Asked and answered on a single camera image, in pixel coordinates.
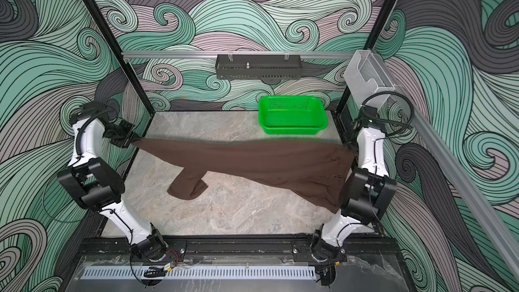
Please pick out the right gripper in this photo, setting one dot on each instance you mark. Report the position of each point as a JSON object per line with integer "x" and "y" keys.
{"x": 353, "y": 149}

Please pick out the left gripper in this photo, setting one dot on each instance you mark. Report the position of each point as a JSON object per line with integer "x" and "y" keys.
{"x": 125, "y": 142}

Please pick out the brown trousers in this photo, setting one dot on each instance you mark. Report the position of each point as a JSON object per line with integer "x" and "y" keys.
{"x": 317, "y": 171}

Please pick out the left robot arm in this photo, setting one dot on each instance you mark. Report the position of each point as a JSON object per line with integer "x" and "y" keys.
{"x": 94, "y": 185}

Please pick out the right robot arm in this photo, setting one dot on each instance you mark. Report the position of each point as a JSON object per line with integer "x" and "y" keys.
{"x": 368, "y": 193}

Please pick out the green plastic basket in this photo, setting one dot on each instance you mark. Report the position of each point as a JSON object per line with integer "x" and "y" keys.
{"x": 291, "y": 115}

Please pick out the clear acrylic wall holder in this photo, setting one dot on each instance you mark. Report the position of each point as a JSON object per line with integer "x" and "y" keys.
{"x": 367, "y": 75}

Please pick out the aluminium rail back wall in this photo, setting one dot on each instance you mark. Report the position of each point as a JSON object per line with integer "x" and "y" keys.
{"x": 185, "y": 54}

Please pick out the aluminium rail wall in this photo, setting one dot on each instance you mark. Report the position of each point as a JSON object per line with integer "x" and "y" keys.
{"x": 185, "y": 54}
{"x": 495, "y": 228}

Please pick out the black frame post left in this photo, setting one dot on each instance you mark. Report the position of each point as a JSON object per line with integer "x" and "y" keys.
{"x": 114, "y": 46}

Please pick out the black frame post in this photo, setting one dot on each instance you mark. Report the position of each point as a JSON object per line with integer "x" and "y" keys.
{"x": 383, "y": 17}
{"x": 114, "y": 46}

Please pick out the black frame post right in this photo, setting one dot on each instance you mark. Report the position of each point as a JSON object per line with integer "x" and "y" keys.
{"x": 383, "y": 17}

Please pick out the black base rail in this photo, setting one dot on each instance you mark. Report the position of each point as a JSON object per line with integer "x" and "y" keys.
{"x": 297, "y": 247}

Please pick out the black perforated wall tray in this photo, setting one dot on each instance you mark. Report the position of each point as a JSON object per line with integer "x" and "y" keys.
{"x": 267, "y": 68}

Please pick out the aluminium rail right wall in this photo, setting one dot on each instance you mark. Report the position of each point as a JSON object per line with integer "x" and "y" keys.
{"x": 495, "y": 228}

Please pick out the white slotted cable duct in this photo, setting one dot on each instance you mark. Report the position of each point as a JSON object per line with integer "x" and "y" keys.
{"x": 306, "y": 273}

